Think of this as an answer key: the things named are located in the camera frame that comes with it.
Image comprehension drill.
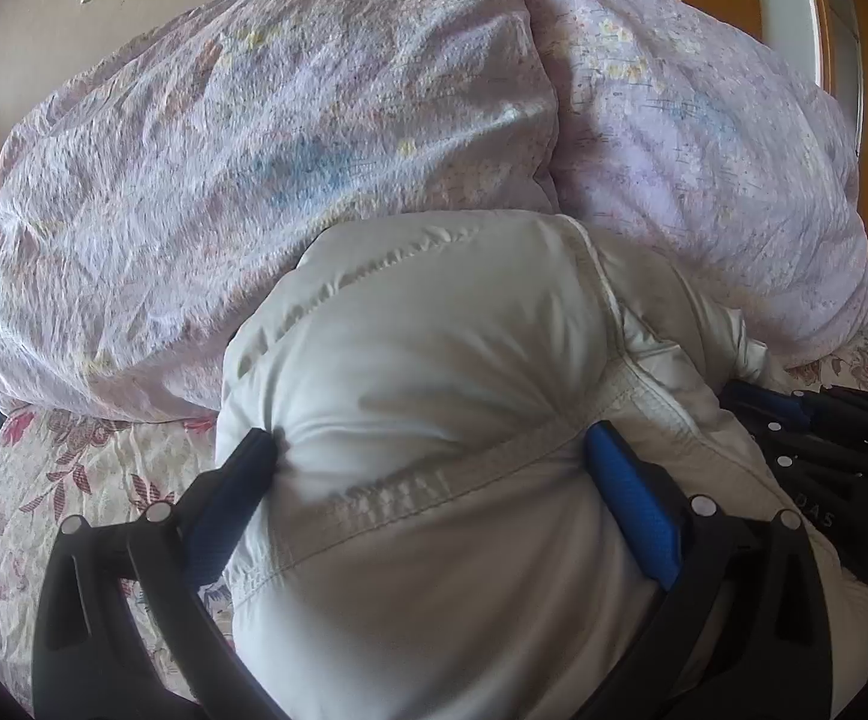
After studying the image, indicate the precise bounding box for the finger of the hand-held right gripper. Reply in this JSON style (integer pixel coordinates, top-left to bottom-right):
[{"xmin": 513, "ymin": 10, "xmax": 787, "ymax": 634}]
[
  {"xmin": 747, "ymin": 420, "xmax": 868, "ymax": 482},
  {"xmin": 722, "ymin": 378, "xmax": 868, "ymax": 439}
]

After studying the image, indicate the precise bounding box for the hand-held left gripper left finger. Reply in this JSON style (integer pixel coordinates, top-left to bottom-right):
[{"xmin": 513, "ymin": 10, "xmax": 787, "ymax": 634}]
[{"xmin": 29, "ymin": 427, "xmax": 289, "ymax": 720}]

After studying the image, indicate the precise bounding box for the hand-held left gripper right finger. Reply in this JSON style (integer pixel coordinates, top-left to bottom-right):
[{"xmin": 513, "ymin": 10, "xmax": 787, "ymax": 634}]
[{"xmin": 576, "ymin": 420, "xmax": 834, "ymax": 720}]

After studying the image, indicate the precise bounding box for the beige puffer jacket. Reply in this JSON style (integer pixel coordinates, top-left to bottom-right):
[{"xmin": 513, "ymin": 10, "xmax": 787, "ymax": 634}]
[{"xmin": 216, "ymin": 210, "xmax": 868, "ymax": 720}]

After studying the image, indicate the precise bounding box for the floral bed sheet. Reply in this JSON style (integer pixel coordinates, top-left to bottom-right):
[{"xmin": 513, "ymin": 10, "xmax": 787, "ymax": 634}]
[{"xmin": 0, "ymin": 321, "xmax": 868, "ymax": 695}]

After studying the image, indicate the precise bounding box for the lilac floral pillow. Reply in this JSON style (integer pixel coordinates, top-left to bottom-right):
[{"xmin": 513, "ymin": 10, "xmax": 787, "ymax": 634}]
[
  {"xmin": 0, "ymin": 0, "xmax": 564, "ymax": 422},
  {"xmin": 520, "ymin": 0, "xmax": 868, "ymax": 370}
]

